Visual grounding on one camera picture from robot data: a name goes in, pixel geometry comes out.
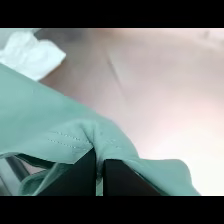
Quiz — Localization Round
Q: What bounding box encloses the green shirt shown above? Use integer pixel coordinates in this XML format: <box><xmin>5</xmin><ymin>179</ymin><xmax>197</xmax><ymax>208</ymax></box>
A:
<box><xmin>0</xmin><ymin>63</ymin><xmax>201</xmax><ymax>197</ymax></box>

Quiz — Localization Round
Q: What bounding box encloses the silver frame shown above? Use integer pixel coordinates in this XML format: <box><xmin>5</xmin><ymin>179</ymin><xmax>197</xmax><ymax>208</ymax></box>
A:
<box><xmin>0</xmin><ymin>155</ymin><xmax>32</xmax><ymax>197</ymax></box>

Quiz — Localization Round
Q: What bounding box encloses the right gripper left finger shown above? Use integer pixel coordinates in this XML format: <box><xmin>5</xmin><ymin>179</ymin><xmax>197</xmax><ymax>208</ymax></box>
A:
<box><xmin>37</xmin><ymin>148</ymin><xmax>98</xmax><ymax>197</ymax></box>

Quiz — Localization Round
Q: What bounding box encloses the white garment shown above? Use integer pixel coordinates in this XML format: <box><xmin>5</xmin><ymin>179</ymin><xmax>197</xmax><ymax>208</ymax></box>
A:
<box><xmin>0</xmin><ymin>28</ymin><xmax>67</xmax><ymax>82</ymax></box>

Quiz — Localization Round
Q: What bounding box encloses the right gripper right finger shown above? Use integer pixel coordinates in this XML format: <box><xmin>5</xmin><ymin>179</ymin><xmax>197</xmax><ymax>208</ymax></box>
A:
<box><xmin>101</xmin><ymin>158</ymin><xmax>164</xmax><ymax>197</ymax></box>

